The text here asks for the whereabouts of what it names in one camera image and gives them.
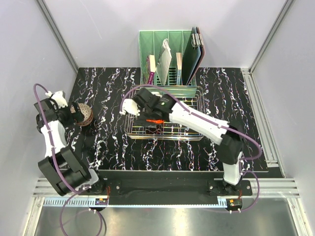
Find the blue spine book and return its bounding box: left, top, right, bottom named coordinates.
left=176, top=53, right=182, bottom=86

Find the white spiral notebook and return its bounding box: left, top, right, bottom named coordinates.
left=156, top=38, right=172, bottom=86

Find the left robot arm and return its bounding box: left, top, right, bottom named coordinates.
left=34, top=91, right=106, bottom=196

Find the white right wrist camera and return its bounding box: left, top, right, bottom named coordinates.
left=120, top=99, right=140, bottom=116

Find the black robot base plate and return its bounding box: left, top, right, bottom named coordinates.
left=99, top=170, right=252, bottom=197

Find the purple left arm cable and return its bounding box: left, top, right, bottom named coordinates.
left=33, top=83, right=108, bottom=235

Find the dark green clipboard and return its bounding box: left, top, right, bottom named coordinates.
left=182, top=27, right=205, bottom=86

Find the green plastic file organizer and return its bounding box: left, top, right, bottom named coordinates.
left=139, top=30, right=192, bottom=86

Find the orange plastic bowl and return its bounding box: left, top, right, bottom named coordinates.
left=146, top=119, right=164, bottom=124

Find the red patterned bowl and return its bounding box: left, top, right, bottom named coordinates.
left=70, top=102, right=94, bottom=126

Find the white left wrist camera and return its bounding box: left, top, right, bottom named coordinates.
left=45, top=90, right=68, bottom=109

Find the metal wire dish rack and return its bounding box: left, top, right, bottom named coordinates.
left=120, top=85, right=205, bottom=141

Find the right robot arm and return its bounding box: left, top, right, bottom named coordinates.
left=131, top=88, right=244, bottom=195

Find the purple illustrated book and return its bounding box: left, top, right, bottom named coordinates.
left=146, top=55, right=156, bottom=85

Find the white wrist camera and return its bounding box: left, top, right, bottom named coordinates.
left=45, top=90, right=68, bottom=109
left=120, top=99, right=140, bottom=116

